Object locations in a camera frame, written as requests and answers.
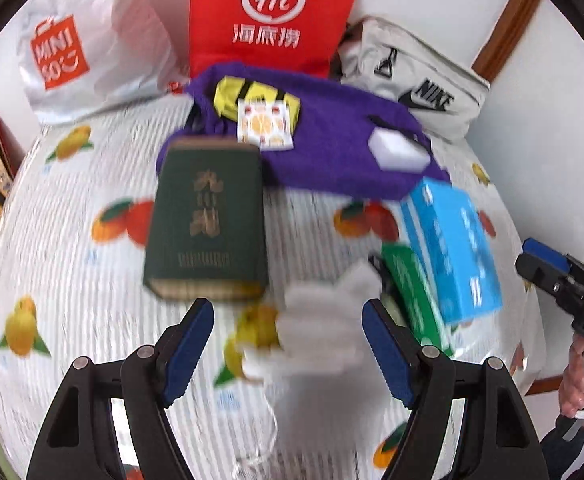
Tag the person's right hand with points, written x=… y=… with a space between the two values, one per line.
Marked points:
x=571 y=390

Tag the dark green tea tin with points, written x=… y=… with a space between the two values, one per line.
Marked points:
x=207 y=231

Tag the blue tissue pack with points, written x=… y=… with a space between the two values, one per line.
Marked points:
x=447 y=236

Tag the fruit print wipe packet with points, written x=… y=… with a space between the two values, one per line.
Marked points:
x=266 y=125

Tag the grey Nike waist bag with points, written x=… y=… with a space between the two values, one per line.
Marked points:
x=388 y=60

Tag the white glove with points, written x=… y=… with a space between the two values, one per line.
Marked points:
x=320 y=328

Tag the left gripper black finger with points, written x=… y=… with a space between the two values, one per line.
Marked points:
x=557 y=282

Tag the yellow Adidas pouch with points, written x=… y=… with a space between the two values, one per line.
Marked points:
x=231 y=90

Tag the white Miniso plastic bag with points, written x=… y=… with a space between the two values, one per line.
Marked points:
x=79 y=57

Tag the purple towel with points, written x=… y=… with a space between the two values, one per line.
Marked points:
x=330 y=151

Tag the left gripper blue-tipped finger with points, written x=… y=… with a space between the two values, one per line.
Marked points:
x=546 y=253

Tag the green sachet packet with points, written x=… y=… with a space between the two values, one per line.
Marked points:
x=421 y=310

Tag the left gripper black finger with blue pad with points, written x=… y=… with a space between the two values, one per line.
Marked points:
x=77 y=439
x=497 y=439

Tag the brown wooden door frame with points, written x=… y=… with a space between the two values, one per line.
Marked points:
x=506 y=35

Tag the red Haidilao paper bag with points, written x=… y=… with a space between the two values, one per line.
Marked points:
x=296 y=35

